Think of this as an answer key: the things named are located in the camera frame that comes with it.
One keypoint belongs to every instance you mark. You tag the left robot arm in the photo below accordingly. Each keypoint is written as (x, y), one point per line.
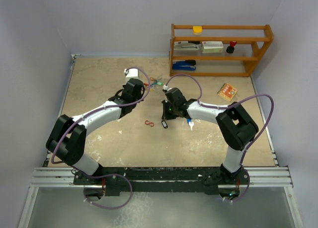
(68, 136)

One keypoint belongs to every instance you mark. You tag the blue stapler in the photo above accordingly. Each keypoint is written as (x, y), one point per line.
(186, 65)

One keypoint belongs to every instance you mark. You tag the yellow lidded jar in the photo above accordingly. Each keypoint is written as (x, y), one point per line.
(197, 30)

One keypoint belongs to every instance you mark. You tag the red carabiner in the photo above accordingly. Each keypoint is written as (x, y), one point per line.
(149, 123)

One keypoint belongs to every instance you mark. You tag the wooden shelf rack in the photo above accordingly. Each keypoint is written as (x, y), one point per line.
(252, 44)

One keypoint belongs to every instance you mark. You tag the white and red box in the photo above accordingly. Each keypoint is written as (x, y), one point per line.
(212, 46)

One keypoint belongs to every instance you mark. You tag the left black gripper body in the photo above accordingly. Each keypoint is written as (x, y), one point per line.
(137, 98)

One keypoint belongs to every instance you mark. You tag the red and black stamp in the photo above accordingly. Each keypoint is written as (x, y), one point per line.
(230, 49)

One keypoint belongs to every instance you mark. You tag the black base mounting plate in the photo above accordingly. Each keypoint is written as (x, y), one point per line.
(111, 181)

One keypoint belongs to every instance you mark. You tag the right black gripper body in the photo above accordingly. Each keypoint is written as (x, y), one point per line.
(175, 114)

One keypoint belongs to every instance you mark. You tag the grey stapler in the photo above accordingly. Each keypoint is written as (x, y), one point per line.
(187, 45)

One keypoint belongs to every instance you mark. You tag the orange spiral notebook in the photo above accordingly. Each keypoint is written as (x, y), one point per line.
(227, 92)

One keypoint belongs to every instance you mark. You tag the aluminium rail frame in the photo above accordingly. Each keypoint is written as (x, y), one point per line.
(54, 201)

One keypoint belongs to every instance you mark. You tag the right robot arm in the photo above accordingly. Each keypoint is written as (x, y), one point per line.
(236, 125)

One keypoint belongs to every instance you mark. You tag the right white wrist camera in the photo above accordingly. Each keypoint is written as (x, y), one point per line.
(166, 88)

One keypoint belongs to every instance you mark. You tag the key with blue tag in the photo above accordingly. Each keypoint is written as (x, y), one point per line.
(190, 124)

